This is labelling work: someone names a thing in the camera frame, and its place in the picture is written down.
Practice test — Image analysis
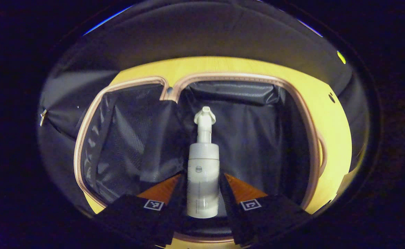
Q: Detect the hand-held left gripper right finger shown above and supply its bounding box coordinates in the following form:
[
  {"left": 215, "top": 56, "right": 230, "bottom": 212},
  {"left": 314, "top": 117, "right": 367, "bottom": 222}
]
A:
[{"left": 219, "top": 173, "right": 314, "bottom": 247}]

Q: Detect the pink suitcase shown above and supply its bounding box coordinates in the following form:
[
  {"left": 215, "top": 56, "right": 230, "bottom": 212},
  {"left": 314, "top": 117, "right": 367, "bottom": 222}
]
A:
[{"left": 74, "top": 72, "right": 328, "bottom": 243}]

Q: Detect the white pump bottle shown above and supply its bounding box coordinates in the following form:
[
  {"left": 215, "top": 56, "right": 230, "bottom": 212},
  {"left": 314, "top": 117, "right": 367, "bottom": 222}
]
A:
[{"left": 187, "top": 106, "right": 220, "bottom": 219}]

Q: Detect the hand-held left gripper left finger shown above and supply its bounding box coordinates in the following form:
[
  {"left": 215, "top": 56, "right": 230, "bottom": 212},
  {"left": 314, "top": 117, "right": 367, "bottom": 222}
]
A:
[{"left": 94, "top": 174, "right": 188, "bottom": 248}]

